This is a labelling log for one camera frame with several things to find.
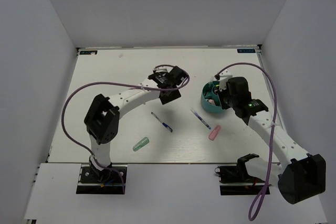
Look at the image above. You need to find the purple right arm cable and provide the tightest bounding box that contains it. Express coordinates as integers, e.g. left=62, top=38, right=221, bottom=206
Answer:
left=215, top=62, right=278, bottom=221

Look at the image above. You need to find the left corner label sticker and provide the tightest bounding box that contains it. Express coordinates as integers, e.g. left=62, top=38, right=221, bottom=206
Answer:
left=79, top=50, right=98, bottom=55

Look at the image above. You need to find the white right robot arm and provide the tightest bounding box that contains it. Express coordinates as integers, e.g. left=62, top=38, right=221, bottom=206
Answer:
left=215, top=74, right=326, bottom=205

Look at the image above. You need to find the teal round divided organizer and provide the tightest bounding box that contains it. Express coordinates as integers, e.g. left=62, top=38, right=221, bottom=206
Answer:
left=201, top=81, right=230, bottom=114

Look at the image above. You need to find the pink correction pen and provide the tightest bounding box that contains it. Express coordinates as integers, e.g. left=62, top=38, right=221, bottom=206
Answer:
left=208, top=125, right=222, bottom=141

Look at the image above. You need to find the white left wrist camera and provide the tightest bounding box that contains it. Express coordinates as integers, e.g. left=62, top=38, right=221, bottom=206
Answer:
left=153, top=67, right=168, bottom=76

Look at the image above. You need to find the corner label sticker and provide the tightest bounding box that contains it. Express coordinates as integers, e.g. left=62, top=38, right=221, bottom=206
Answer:
left=237, top=48, right=256, bottom=54
left=79, top=50, right=98, bottom=55

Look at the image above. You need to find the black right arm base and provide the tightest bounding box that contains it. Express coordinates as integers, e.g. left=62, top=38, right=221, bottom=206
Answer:
left=214, top=165, right=265, bottom=196

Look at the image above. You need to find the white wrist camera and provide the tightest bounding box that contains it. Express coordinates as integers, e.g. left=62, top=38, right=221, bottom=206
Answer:
left=153, top=67, right=168, bottom=76
left=214, top=70, right=233, bottom=91

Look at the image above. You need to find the mint green correction pen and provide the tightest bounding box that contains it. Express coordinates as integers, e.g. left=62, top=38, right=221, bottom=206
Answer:
left=132, top=137, right=150, bottom=152

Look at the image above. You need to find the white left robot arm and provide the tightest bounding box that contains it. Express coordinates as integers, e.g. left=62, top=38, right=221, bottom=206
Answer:
left=84, top=66, right=190, bottom=182

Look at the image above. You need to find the blue clear ballpoint pen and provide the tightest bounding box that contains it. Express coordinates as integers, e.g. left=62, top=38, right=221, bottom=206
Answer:
left=151, top=112, right=173, bottom=133

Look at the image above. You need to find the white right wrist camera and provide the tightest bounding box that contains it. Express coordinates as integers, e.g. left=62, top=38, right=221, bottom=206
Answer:
left=214, top=70, right=233, bottom=91

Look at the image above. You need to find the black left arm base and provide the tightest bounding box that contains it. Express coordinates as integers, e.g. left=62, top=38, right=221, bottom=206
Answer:
left=76, top=165, right=124, bottom=195

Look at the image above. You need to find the blue clear gel pen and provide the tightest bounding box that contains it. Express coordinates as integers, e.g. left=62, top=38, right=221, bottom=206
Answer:
left=190, top=108, right=212, bottom=130

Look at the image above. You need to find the right corner label sticker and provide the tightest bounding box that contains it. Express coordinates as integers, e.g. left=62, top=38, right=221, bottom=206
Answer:
left=237, top=48, right=256, bottom=54

